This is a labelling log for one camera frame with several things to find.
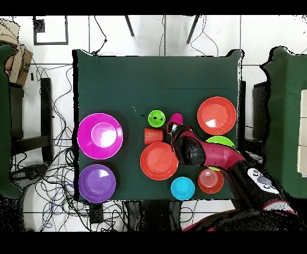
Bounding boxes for crimson red cup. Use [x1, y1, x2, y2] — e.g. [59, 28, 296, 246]
[166, 113, 184, 126]

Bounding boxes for green cup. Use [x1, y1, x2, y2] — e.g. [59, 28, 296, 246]
[148, 110, 167, 128]

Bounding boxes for orange cup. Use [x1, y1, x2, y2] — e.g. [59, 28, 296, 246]
[144, 128, 164, 146]

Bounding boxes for wide orange bowl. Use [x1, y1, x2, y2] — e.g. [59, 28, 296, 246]
[140, 141, 179, 181]
[197, 96, 237, 136]

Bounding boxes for purple bowl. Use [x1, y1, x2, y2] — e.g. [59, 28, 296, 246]
[78, 164, 117, 204]

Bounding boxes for green bowl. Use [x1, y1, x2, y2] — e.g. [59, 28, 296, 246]
[205, 135, 236, 149]

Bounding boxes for dark green tablecloth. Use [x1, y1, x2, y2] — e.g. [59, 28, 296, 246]
[72, 49, 243, 202]

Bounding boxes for small blue bowl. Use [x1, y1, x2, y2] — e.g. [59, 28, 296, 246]
[170, 176, 195, 201]

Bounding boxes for small deep orange bowl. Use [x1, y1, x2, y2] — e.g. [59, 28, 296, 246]
[198, 168, 224, 194]

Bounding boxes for large pink bowl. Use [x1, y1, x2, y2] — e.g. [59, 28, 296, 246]
[77, 113, 124, 161]

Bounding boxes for green cloth side table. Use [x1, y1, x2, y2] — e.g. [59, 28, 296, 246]
[260, 46, 307, 199]
[0, 44, 23, 198]

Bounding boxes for black power box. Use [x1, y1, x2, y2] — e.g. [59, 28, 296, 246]
[89, 201, 104, 225]

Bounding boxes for white boxes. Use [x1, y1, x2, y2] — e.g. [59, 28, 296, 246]
[297, 89, 307, 178]

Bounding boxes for cardboard box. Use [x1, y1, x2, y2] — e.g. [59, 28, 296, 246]
[0, 19, 34, 86]

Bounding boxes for black stand frame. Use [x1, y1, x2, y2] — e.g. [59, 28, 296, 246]
[251, 81, 270, 142]
[9, 77, 55, 164]

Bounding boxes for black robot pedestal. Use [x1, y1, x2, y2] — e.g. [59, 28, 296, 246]
[124, 199, 192, 232]

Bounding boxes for tangle of black cables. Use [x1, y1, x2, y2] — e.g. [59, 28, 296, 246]
[9, 64, 128, 232]

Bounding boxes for black camera tripod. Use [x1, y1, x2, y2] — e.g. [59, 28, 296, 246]
[124, 15, 201, 44]

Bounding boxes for black cable with plug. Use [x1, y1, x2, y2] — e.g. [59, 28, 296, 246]
[90, 15, 108, 56]

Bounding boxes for grey pedestal leg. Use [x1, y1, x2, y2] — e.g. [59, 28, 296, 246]
[10, 164, 50, 190]

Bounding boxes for black square floor frame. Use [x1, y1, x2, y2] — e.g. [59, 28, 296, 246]
[32, 15, 69, 46]

